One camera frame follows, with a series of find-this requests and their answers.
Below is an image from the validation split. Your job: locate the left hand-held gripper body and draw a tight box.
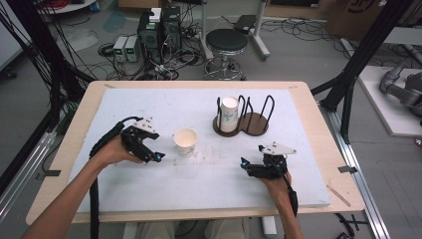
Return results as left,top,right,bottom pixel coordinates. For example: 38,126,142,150
120,117,160,163

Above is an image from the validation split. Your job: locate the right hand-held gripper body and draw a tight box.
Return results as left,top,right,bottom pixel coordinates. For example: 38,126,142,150
247,141,298,180

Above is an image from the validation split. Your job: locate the black wire cup holder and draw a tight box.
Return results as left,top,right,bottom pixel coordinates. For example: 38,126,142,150
212,94,276,138

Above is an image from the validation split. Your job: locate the white printed paper cup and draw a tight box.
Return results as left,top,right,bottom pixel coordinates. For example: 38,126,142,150
173,127,199,158

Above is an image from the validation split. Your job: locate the stack of white paper cups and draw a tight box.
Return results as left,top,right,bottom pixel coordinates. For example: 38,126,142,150
217,96,240,133

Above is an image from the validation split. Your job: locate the person's right hand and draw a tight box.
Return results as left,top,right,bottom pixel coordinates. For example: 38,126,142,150
258,172,293,205

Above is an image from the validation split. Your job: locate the person's left hand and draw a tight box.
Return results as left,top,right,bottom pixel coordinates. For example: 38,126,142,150
96,135,144,167

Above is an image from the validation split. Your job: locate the white foam mat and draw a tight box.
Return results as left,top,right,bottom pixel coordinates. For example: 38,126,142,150
58,87,332,214

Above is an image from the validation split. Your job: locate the white power strip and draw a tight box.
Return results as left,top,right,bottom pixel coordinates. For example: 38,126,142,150
261,216,279,239

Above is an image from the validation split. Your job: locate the thin wooden stick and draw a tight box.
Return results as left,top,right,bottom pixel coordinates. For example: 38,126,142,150
325,183,352,208

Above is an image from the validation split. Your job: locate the light wooden table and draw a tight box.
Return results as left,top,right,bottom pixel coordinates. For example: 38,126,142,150
25,80,366,227

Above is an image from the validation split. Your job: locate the grey bench power supply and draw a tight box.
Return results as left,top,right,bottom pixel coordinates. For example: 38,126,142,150
124,35,142,64
111,35,129,63

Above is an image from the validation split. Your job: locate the black computer tower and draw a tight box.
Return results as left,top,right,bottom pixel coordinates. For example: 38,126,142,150
161,5,183,52
136,9,164,65

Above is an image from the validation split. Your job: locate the black round stool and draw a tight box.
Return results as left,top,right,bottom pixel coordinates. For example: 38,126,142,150
202,28,249,82

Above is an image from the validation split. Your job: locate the white platform board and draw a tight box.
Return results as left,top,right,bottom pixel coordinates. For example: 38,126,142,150
357,65,422,138

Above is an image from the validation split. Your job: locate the white small box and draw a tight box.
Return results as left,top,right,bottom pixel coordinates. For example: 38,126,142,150
148,7,163,24

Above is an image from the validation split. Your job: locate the black flat device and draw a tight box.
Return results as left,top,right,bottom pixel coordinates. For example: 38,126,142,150
233,14,258,35

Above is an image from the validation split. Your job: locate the brown cardboard box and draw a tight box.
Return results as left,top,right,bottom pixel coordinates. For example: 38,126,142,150
325,0,422,42

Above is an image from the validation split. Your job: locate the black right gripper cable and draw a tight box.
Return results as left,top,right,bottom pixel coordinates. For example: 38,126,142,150
281,172,300,217

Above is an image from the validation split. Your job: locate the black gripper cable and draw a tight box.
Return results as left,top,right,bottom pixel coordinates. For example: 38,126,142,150
88,116,144,239
281,172,300,217

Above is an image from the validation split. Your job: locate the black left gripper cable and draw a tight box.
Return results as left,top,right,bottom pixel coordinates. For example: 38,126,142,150
88,116,144,239

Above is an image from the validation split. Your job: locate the tangle of floor cables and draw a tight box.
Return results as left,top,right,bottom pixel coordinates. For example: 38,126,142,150
97,19,207,82

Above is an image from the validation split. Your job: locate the aluminium rail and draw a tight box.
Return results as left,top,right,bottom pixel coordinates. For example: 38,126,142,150
0,130,58,222
318,102,392,239

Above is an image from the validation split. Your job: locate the black frame post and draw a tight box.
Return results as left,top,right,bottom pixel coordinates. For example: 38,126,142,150
311,0,417,144
5,0,97,104

